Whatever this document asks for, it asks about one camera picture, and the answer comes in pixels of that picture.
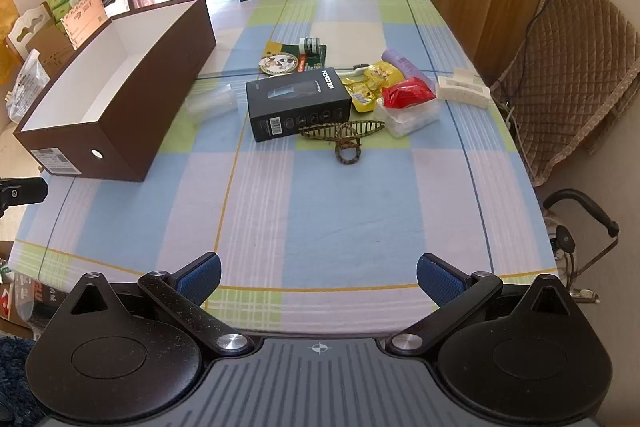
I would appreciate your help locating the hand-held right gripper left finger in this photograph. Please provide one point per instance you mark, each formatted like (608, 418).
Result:
(200, 279)

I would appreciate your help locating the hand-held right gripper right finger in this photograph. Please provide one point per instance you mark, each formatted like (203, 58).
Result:
(440, 281)

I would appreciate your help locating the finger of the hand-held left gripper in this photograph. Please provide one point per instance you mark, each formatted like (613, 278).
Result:
(25, 193)

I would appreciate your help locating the clear cotton swab box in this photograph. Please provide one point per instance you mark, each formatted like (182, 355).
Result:
(410, 119)

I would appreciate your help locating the brown storage box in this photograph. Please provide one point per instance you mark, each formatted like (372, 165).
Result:
(165, 97)

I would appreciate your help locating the clear plastic cup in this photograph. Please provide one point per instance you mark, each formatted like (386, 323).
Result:
(210, 103)

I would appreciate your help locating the tortoiseshell hair claw clip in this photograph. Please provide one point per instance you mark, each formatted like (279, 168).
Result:
(345, 131)

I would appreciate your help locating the red packet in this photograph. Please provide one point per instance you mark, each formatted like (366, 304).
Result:
(407, 93)

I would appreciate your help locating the cream plastic holder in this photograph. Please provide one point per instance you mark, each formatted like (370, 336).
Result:
(462, 89)

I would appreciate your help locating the black shaver box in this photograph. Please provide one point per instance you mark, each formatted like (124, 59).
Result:
(295, 104)

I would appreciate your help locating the yellow snack packet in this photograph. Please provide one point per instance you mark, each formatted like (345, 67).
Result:
(362, 94)

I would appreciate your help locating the purple bottle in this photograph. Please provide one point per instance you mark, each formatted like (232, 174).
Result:
(405, 64)

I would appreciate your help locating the white toothbrush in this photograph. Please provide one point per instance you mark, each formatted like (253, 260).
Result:
(356, 68)

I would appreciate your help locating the lip balm card pack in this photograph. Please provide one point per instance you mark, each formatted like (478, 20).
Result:
(280, 59)

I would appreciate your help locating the checkered cloth desktop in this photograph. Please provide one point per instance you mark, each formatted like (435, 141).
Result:
(325, 217)

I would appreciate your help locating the clear plastic bag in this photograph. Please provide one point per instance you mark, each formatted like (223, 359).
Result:
(27, 87)

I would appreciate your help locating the plain cardboard box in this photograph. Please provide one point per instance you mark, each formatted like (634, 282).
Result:
(50, 52)

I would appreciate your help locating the yellow bag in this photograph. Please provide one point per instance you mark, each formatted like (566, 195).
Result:
(7, 32)

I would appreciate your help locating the white cardboard carrier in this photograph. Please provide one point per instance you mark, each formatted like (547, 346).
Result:
(27, 27)

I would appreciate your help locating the printed cardboard box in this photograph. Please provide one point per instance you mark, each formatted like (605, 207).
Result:
(85, 14)

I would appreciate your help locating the blue rug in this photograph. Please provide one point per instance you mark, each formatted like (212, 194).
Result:
(17, 382)

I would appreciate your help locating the brown quilted chair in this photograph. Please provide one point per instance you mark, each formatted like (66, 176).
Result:
(575, 72)

